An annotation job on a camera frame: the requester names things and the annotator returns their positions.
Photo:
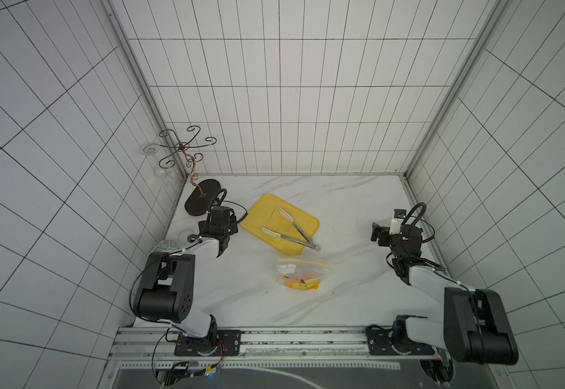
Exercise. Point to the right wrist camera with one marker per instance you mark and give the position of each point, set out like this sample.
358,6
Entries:
398,219

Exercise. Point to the steel tongs white tips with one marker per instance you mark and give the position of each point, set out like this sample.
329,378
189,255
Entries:
294,234

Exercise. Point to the yellow plastic tray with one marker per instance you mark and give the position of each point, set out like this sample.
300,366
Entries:
265,213

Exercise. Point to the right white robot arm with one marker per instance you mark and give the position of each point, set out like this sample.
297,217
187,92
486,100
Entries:
473,325

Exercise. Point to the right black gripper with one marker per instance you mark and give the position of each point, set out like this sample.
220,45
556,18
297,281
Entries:
382,236

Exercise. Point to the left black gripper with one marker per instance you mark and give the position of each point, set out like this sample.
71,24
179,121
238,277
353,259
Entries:
231,226

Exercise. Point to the black round rack base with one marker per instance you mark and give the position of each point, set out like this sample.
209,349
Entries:
198,202

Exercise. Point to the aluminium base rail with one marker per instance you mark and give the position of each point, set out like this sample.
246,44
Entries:
330,357

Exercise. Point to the green patterned ceramic bowl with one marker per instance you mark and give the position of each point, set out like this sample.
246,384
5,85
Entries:
165,246

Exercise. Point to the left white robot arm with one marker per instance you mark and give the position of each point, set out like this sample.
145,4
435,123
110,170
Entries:
164,291

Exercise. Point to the black wire cup rack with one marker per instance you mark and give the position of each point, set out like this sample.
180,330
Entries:
170,141

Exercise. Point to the clear drinking glass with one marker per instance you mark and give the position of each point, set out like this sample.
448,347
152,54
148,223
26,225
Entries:
187,237

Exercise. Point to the clear resealable zip bag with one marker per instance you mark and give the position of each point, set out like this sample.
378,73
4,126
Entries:
300,274

